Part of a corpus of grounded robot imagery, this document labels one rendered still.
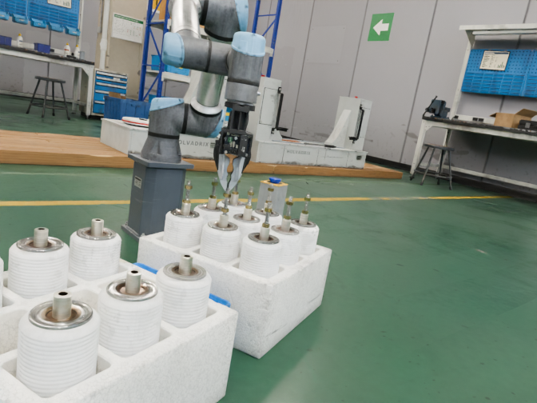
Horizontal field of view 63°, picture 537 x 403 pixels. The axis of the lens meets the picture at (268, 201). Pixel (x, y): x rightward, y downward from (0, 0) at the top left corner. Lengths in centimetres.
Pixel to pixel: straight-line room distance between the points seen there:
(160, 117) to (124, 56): 594
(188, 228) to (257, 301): 27
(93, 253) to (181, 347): 29
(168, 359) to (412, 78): 629
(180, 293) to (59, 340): 23
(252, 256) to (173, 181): 72
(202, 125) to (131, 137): 158
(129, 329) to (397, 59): 653
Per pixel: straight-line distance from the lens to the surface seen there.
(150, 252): 115
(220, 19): 145
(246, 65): 100
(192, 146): 340
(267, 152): 383
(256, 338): 103
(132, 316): 68
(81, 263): 93
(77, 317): 63
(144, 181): 164
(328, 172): 432
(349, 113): 478
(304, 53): 829
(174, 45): 109
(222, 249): 106
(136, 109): 569
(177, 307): 76
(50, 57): 643
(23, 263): 85
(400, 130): 673
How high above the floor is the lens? 55
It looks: 12 degrees down
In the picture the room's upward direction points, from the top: 10 degrees clockwise
